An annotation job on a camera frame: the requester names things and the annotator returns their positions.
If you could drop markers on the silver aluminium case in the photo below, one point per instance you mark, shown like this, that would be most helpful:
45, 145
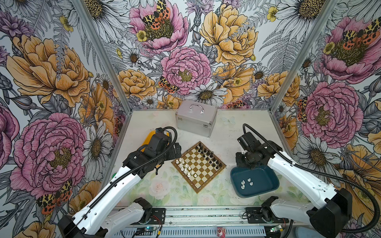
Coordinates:
195, 117

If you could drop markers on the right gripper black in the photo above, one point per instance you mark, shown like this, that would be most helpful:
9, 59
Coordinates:
239, 163

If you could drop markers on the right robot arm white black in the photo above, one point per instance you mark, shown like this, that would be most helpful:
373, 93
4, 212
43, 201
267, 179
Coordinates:
328, 210

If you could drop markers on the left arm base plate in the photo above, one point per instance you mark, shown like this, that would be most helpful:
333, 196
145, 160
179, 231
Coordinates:
157, 216

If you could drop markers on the teal plastic tray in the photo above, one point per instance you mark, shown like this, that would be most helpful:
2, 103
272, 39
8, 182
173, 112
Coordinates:
264, 180

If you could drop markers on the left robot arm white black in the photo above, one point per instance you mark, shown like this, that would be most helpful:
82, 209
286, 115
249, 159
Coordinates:
95, 219

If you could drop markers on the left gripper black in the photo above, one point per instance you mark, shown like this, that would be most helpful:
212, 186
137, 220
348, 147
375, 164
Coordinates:
171, 155

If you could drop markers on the small red white object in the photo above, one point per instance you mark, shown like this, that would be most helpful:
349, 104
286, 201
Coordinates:
221, 232

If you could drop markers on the wooden chess board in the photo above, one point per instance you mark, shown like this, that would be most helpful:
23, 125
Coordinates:
198, 166

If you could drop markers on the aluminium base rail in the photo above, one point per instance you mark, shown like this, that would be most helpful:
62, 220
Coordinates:
221, 216

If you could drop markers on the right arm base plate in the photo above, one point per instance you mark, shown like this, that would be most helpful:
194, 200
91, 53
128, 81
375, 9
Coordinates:
263, 215

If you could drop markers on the yellow plastic tray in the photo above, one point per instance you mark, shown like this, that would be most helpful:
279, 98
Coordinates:
147, 140

